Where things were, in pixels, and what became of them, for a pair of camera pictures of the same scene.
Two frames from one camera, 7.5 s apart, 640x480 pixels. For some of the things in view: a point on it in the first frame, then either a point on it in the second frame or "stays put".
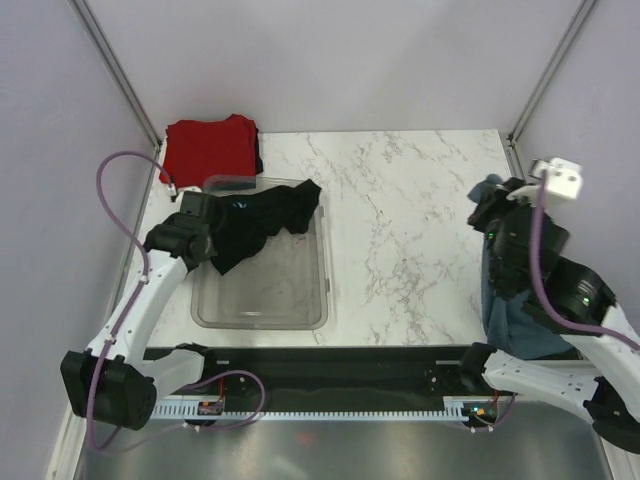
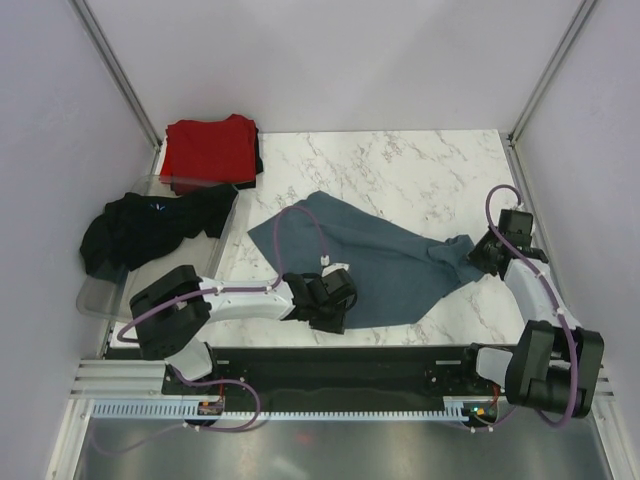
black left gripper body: (209, 249) -> (331, 318)
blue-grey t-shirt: (510, 327) -> (394, 272)
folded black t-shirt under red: (258, 162) stays put
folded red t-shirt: (195, 150) stays put
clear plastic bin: (282, 284) -> (108, 297)
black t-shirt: (239, 223) -> (135, 230)
